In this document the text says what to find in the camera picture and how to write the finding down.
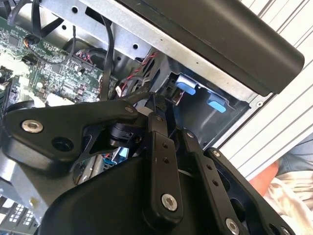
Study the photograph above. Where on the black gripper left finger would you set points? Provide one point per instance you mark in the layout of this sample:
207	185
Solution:
44	137

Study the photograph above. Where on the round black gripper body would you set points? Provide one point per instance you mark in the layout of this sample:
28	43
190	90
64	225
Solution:
102	205

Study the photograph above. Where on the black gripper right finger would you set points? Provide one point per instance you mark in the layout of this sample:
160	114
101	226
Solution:
220	186

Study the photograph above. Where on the hard disk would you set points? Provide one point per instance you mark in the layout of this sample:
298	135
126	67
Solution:
185	88

